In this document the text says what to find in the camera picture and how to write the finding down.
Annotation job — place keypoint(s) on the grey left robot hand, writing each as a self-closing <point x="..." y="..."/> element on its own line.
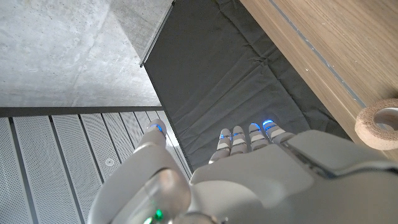
<point x="255" y="186"/>

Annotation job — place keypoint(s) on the tan tape roll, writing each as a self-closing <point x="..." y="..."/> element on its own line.
<point x="370" y="130"/>

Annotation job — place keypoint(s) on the black fabric backdrop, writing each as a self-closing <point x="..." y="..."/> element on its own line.
<point x="224" y="77"/>

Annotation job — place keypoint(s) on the wooden table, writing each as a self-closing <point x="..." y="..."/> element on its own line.
<point x="317" y="56"/>

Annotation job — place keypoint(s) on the round white ceiling fixture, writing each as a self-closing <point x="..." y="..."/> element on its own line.
<point x="109" y="161"/>

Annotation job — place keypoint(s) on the metal backdrop top rail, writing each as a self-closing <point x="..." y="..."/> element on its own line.
<point x="155" y="37"/>

